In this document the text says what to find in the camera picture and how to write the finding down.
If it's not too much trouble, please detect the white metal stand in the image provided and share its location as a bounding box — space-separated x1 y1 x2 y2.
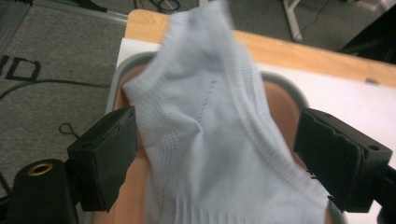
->
199 0 304 43

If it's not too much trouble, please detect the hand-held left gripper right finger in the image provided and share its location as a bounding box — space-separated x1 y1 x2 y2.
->
293 106 393 214

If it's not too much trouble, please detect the white table cover sheet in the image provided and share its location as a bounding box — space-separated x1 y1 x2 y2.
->
116 36 396 224

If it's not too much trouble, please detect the light blue tank top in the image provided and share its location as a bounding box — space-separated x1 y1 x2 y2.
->
121 0 331 224

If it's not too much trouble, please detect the black curved floor cable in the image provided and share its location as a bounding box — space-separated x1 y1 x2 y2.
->
0 78 111 101

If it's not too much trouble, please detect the pink basin with grey rim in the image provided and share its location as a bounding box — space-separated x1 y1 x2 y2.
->
92 50 349 224

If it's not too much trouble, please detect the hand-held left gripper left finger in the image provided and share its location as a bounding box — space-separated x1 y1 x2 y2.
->
66 105 138 213

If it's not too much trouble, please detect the black floor cable bundle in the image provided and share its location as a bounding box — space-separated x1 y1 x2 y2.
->
134 0 181 13

